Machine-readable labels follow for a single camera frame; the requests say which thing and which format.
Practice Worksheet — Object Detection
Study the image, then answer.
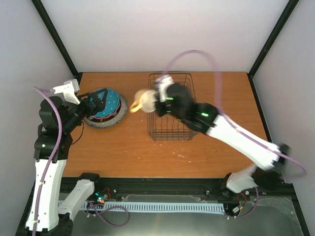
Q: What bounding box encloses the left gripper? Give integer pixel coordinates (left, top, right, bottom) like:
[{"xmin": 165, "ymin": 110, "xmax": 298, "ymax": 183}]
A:
[{"xmin": 63, "ymin": 88, "xmax": 108, "ymax": 131}]

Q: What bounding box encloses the teal dotted plate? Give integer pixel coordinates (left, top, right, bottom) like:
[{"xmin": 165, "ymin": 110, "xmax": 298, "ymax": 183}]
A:
[{"xmin": 106, "ymin": 88, "xmax": 121, "ymax": 105}]

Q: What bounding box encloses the yellow mug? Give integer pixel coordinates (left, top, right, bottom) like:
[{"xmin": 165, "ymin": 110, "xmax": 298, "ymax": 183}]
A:
[{"xmin": 129, "ymin": 89, "xmax": 157, "ymax": 113}]

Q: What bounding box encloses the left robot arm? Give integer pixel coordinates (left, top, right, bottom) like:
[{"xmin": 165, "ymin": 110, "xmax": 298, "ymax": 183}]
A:
[{"xmin": 16, "ymin": 86, "xmax": 105, "ymax": 236}]

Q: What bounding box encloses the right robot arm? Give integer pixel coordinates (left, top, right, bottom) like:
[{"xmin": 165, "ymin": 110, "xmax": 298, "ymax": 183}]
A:
[{"xmin": 155, "ymin": 82, "xmax": 289, "ymax": 193}]

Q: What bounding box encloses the pink dotted plate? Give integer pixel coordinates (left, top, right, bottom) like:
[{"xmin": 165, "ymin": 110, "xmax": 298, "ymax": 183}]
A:
[{"xmin": 94, "ymin": 103, "xmax": 121, "ymax": 119}]

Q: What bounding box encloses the grey speckled plate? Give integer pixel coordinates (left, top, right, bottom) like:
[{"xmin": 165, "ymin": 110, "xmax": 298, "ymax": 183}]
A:
[{"xmin": 84, "ymin": 92, "xmax": 128, "ymax": 129}]

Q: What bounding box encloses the small electronics board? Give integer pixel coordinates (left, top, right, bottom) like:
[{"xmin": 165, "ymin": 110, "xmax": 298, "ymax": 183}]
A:
[{"xmin": 95, "ymin": 187, "xmax": 111, "ymax": 204}]

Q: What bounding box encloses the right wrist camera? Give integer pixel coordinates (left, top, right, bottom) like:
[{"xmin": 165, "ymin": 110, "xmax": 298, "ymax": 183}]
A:
[{"xmin": 155, "ymin": 75, "xmax": 174, "ymax": 102}]

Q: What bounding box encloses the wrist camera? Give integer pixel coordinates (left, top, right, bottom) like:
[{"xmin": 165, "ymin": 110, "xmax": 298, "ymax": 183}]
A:
[
  {"xmin": 155, "ymin": 75, "xmax": 174, "ymax": 102},
  {"xmin": 52, "ymin": 79, "xmax": 80, "ymax": 105}
]

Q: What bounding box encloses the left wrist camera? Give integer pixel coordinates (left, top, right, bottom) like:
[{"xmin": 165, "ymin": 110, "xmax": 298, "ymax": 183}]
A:
[{"xmin": 52, "ymin": 79, "xmax": 80, "ymax": 105}]

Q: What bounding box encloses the black wire dish rack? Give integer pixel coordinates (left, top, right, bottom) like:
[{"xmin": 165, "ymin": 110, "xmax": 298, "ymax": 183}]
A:
[{"xmin": 147, "ymin": 72, "xmax": 197, "ymax": 141}]

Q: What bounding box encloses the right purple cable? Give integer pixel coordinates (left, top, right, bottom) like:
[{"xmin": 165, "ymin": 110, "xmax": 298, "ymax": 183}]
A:
[{"xmin": 161, "ymin": 50, "xmax": 308, "ymax": 219}]

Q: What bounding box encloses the black aluminium frame rail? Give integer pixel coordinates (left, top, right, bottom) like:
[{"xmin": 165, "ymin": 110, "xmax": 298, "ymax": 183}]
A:
[{"xmin": 60, "ymin": 177, "xmax": 297, "ymax": 203}]

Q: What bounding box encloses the light blue cable duct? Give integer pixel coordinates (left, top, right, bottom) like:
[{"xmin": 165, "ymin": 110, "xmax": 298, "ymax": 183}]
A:
[{"xmin": 83, "ymin": 199, "xmax": 225, "ymax": 213}]

